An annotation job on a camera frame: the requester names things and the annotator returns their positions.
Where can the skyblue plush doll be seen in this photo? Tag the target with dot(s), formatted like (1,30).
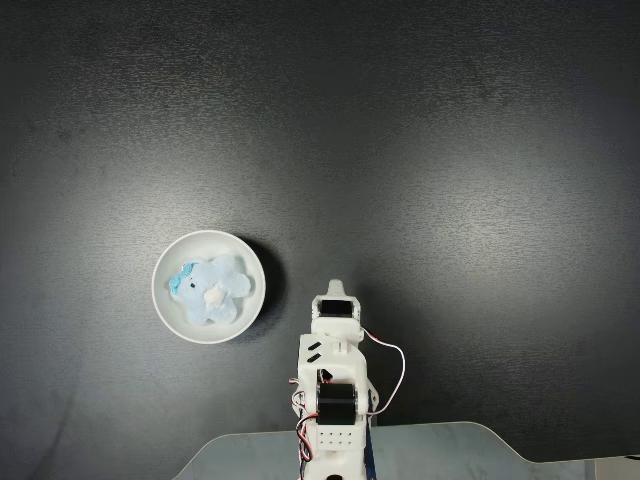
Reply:
(212,290)

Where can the white bowl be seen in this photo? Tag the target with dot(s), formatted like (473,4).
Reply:
(208,286)

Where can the blue clamp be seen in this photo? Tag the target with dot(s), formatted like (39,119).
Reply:
(370,450)

